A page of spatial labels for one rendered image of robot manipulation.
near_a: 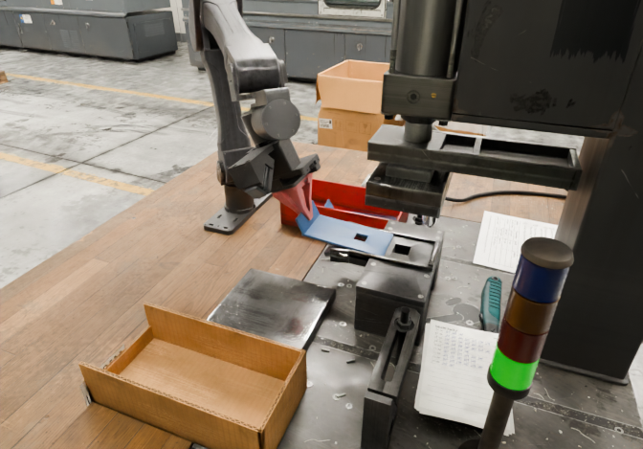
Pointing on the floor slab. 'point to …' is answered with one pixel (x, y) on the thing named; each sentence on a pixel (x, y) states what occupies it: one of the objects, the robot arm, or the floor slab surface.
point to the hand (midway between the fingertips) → (307, 214)
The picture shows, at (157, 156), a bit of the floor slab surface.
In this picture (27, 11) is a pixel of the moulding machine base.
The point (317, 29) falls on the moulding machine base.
